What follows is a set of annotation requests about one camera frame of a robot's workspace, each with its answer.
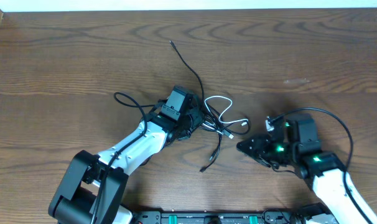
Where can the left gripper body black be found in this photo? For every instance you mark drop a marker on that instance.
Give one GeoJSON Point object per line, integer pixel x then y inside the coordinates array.
{"type": "Point", "coordinates": [194, 116]}

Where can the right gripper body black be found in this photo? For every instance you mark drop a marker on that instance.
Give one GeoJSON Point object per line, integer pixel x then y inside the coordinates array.
{"type": "Point", "coordinates": [264, 149]}

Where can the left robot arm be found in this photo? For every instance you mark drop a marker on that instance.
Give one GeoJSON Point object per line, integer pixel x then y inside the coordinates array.
{"type": "Point", "coordinates": [93, 185]}

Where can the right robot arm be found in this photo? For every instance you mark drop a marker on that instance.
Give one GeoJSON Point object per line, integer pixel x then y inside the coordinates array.
{"type": "Point", "coordinates": [293, 141]}

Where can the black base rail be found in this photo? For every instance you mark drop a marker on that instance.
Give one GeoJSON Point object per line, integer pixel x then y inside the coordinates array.
{"type": "Point", "coordinates": [213, 217]}

